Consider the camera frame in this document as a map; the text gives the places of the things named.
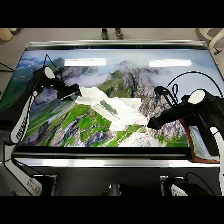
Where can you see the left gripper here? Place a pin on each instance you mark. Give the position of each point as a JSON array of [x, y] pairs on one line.
[[69, 92]]

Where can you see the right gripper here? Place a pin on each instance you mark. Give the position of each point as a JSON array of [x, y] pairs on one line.
[[156, 122]]

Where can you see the white T-shirt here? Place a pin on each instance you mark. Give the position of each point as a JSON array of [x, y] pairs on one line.
[[113, 110]]

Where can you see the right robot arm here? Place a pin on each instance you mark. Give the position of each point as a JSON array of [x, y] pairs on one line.
[[200, 111]]

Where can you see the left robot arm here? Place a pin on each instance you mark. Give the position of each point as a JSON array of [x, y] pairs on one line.
[[22, 124]]

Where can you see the person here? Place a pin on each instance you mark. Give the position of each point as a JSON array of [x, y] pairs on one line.
[[111, 33]]

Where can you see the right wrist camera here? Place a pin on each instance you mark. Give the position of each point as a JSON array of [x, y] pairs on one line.
[[161, 91]]

